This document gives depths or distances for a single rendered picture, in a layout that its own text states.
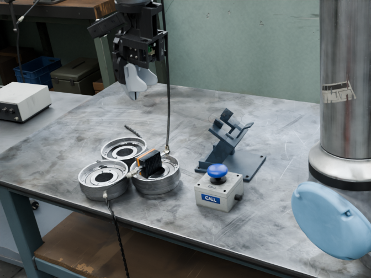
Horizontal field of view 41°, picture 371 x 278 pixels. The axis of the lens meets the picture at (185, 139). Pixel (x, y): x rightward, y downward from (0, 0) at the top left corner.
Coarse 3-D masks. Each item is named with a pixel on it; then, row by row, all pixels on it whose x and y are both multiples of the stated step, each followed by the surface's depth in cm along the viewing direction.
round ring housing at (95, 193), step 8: (104, 160) 109; (112, 160) 109; (88, 168) 108; (96, 168) 109; (120, 168) 108; (80, 176) 105; (96, 176) 106; (104, 176) 108; (112, 176) 107; (80, 184) 103; (96, 184) 103; (104, 184) 103; (112, 184) 101; (120, 184) 102; (88, 192) 102; (96, 192) 101; (104, 192) 101; (112, 192) 101; (120, 192) 103; (96, 200) 103; (104, 200) 103
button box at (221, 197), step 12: (204, 180) 97; (216, 180) 96; (228, 180) 96; (240, 180) 97; (204, 192) 95; (216, 192) 93; (228, 192) 93; (240, 192) 98; (204, 204) 97; (216, 204) 95; (228, 204) 94
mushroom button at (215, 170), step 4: (216, 164) 96; (220, 164) 96; (208, 168) 96; (212, 168) 95; (216, 168) 95; (220, 168) 95; (224, 168) 95; (208, 172) 95; (212, 172) 94; (216, 172) 94; (220, 172) 94; (224, 172) 94; (212, 176) 94; (216, 176) 94; (220, 176) 94
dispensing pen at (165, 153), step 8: (152, 152) 104; (168, 152) 107; (144, 160) 101; (152, 160) 103; (160, 160) 104; (136, 168) 102; (144, 168) 102; (152, 168) 103; (160, 168) 105; (128, 176) 100; (144, 176) 103
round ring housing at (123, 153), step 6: (120, 138) 117; (126, 138) 118; (132, 138) 117; (138, 138) 116; (108, 144) 116; (114, 144) 117; (138, 144) 116; (144, 144) 115; (102, 150) 113; (108, 150) 115; (120, 150) 115; (126, 150) 116; (132, 150) 115; (144, 150) 111; (102, 156) 111; (114, 156) 113; (120, 156) 116; (126, 156) 112; (132, 156) 109; (126, 162) 109; (132, 162) 110
